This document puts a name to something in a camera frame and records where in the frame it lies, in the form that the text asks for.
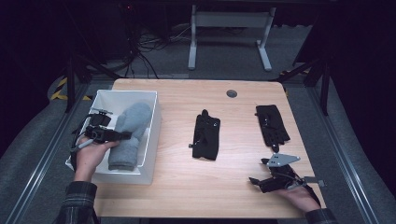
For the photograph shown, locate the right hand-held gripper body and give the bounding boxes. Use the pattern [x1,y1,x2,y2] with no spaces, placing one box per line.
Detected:
[259,152,303,194]

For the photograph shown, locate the person's right hand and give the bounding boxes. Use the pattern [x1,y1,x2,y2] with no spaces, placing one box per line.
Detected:
[275,184,322,214]

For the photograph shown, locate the tangle of black cables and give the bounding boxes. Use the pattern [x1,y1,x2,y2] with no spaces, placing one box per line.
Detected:
[122,21,195,79]

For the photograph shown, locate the white metal desk frame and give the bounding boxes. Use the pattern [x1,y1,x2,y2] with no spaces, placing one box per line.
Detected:
[187,4,277,72]

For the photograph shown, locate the right hand-held gripper cable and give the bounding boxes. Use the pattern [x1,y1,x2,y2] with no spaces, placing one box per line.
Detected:
[293,175,321,206]

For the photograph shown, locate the black metal stand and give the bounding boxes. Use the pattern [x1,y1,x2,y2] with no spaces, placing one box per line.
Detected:
[270,58,332,117]
[64,52,123,114]

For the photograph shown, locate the white box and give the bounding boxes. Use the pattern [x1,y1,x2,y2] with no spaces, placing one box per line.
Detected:
[64,89,163,186]

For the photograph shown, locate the left hand-held gripper cable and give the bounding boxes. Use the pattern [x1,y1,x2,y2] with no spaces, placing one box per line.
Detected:
[70,113,96,171]

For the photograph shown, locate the grey table bracket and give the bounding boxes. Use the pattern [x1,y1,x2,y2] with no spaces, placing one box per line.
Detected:
[304,175,327,188]

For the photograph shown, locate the hand-held gripper cable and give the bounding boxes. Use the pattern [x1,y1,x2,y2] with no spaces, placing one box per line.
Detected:
[293,175,321,206]
[70,113,96,171]

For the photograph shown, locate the black glove with fingers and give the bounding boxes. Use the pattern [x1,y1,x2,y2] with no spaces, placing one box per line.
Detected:
[254,104,291,154]

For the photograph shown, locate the yellow and black floor tape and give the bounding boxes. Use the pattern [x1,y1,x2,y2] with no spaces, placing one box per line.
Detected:
[49,77,93,102]

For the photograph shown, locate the aluminium floor rail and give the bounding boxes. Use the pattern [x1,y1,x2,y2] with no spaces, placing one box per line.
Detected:
[4,82,92,224]
[306,87,382,224]

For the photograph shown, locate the person's left hand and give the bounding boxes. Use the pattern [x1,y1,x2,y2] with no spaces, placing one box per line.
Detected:
[73,136,121,183]

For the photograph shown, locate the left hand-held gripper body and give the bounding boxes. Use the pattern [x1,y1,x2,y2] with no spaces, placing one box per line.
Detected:
[83,106,116,145]

